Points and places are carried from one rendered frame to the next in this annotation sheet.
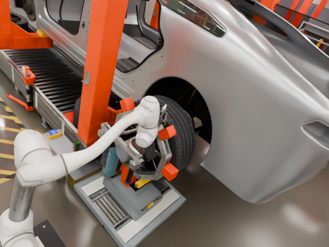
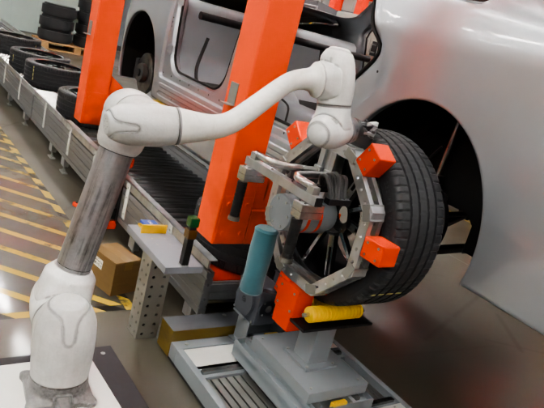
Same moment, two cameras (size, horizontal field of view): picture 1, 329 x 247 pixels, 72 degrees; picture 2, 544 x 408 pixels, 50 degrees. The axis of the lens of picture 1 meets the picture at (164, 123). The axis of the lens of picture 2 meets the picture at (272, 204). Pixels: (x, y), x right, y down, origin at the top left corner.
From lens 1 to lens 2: 0.97 m
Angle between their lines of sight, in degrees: 27
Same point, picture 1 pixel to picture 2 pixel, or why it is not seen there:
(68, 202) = (153, 375)
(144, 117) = (324, 73)
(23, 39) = not seen: hidden behind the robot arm
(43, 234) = (99, 362)
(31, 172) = (128, 108)
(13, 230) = (59, 284)
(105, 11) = not seen: outside the picture
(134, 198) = (300, 375)
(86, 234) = not seen: outside the picture
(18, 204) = (82, 225)
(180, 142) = (405, 188)
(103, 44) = (266, 22)
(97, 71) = (252, 73)
